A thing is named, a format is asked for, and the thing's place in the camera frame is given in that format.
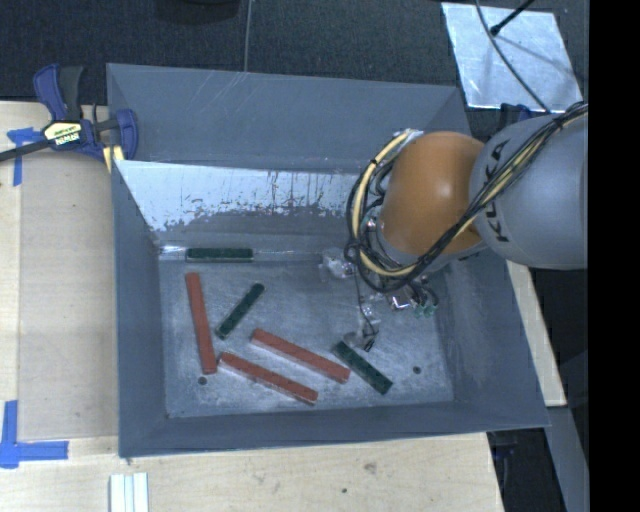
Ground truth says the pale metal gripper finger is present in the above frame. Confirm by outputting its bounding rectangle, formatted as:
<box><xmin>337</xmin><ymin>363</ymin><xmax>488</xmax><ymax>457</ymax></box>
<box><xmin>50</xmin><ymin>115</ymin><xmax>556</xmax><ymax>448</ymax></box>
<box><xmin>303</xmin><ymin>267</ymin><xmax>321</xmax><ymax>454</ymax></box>
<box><xmin>343</xmin><ymin>298</ymin><xmax>381</xmax><ymax>353</ymax></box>
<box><xmin>319</xmin><ymin>247</ymin><xmax>357</xmax><ymax>282</ymax></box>

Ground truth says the dark green flat block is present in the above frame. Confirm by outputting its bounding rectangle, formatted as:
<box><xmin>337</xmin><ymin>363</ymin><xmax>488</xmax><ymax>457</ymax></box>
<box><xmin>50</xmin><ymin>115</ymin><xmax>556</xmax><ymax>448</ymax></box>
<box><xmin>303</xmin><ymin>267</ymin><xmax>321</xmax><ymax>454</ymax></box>
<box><xmin>184</xmin><ymin>247</ymin><xmax>255</xmax><ymax>264</ymax></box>
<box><xmin>214</xmin><ymin>282</ymin><xmax>266</xmax><ymax>342</ymax></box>
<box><xmin>332</xmin><ymin>340</ymin><xmax>395</xmax><ymax>397</ymax></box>

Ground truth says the red-brown flat block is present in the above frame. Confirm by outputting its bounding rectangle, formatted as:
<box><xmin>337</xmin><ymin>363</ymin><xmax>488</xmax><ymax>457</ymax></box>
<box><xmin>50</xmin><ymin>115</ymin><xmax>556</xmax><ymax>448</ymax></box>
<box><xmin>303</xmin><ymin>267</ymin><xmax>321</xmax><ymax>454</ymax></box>
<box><xmin>217</xmin><ymin>351</ymin><xmax>320</xmax><ymax>407</ymax></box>
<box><xmin>249</xmin><ymin>328</ymin><xmax>352</xmax><ymax>386</ymax></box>
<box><xmin>184</xmin><ymin>271</ymin><xmax>219</xmax><ymax>376</ymax></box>

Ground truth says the grey metal bin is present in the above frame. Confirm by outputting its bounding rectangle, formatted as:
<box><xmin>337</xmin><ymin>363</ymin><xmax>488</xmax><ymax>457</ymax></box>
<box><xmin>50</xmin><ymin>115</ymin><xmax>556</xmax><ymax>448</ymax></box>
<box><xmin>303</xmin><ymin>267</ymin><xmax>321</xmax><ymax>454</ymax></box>
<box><xmin>104</xmin><ymin>62</ymin><xmax>552</xmax><ymax>459</ymax></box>

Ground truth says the pale wood flat board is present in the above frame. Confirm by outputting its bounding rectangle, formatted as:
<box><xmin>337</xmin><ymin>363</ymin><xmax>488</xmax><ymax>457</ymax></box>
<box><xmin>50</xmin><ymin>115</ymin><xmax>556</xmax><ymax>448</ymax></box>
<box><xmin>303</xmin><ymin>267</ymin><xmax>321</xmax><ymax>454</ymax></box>
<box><xmin>17</xmin><ymin>149</ymin><xmax>121</xmax><ymax>442</ymax></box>

